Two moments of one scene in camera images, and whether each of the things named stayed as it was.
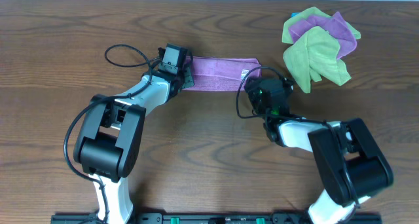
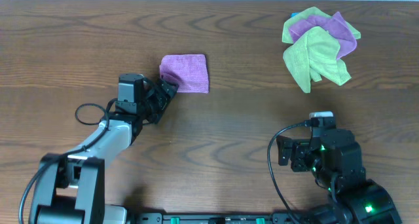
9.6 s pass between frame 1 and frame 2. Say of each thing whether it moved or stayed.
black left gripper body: moved
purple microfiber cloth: moved
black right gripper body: moved
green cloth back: stayed
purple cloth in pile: stayed
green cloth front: stayed
